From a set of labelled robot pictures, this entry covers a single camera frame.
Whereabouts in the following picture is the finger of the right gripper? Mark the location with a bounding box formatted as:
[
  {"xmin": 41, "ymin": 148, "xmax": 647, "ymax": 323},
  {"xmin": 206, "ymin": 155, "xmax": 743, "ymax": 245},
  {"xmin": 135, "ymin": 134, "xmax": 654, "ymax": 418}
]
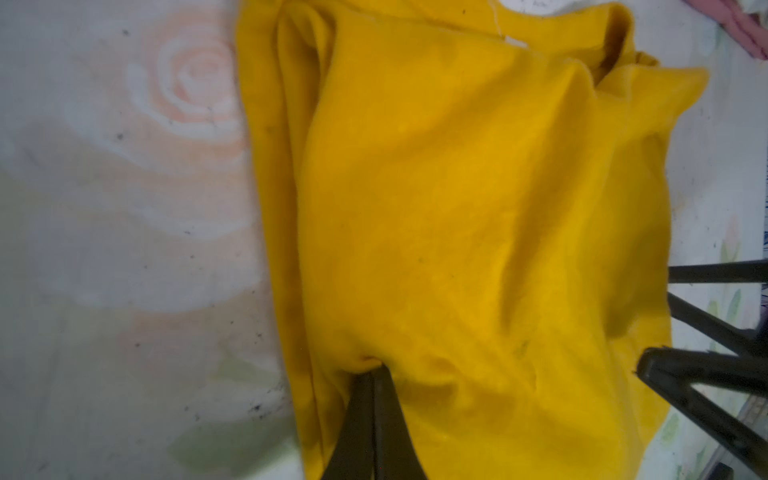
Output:
[
  {"xmin": 636, "ymin": 348, "xmax": 767, "ymax": 479},
  {"xmin": 667, "ymin": 259, "xmax": 767, "ymax": 357}
]

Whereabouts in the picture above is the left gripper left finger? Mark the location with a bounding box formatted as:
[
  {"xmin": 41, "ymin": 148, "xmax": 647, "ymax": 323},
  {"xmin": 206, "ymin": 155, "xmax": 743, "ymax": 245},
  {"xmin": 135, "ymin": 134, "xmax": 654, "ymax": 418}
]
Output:
[{"xmin": 321, "ymin": 373, "xmax": 375, "ymax": 480}]

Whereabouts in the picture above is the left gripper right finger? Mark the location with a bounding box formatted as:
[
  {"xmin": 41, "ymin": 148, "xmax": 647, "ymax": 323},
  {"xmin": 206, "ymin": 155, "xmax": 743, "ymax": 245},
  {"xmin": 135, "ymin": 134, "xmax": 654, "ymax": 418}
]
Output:
[{"xmin": 373, "ymin": 366, "xmax": 427, "ymax": 480}]

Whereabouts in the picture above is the yellow t-shirt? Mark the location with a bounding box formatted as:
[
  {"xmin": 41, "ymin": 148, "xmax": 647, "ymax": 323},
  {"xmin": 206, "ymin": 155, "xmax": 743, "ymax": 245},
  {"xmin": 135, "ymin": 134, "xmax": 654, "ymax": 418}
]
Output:
[{"xmin": 236, "ymin": 1, "xmax": 708, "ymax": 479}]

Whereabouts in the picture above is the pink folded t-shirt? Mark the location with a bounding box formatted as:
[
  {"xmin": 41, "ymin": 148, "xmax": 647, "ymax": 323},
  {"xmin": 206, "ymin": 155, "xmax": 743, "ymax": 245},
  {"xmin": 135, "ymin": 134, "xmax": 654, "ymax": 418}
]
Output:
[{"xmin": 685, "ymin": 0, "xmax": 767, "ymax": 60}]

